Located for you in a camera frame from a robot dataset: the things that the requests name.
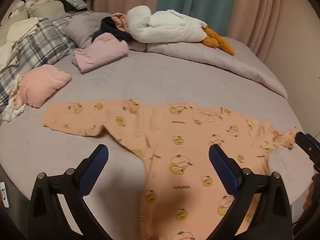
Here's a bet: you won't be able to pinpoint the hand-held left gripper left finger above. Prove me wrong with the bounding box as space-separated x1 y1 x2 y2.
27 144 118 240

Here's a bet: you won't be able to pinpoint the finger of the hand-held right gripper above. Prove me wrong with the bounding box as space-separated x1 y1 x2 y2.
295 131 320 174
305 133 320 154

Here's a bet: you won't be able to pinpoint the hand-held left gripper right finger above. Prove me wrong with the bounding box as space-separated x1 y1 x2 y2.
207 144 293 240

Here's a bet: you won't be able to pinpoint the orange printed baby romper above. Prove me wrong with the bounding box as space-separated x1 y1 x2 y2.
41 99 300 240

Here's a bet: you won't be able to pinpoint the person's right hand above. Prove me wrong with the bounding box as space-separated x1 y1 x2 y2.
303 174 318 211

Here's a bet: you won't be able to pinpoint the folded pink fleece garment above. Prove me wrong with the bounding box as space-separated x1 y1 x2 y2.
14 64 72 109

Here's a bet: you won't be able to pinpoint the grey duvet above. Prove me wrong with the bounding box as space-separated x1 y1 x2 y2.
129 36 288 99

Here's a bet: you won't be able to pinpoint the white patterned small garment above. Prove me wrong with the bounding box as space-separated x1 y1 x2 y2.
2 76 27 122

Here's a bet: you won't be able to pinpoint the folded pink ribbed garment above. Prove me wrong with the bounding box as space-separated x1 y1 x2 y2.
72 34 130 73

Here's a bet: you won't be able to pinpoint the plaid blanket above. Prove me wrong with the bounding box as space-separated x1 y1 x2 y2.
0 11 94 108

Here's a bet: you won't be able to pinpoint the grey pillow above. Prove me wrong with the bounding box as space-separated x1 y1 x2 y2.
64 12 118 48

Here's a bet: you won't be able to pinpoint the dark navy cloth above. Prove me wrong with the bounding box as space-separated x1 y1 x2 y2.
91 17 134 43

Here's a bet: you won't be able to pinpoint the white goose plush toy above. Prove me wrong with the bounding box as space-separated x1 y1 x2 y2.
126 5 235 55

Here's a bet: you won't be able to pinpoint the cream cloth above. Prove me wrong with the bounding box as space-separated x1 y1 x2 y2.
0 17 42 72

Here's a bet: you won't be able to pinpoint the beige pillow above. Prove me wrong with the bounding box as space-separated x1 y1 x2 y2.
27 1 67 19

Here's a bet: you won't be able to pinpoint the striped cloth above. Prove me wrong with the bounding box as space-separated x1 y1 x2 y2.
59 0 89 12

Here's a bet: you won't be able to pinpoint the small plush toys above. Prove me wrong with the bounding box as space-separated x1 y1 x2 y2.
9 0 53 18

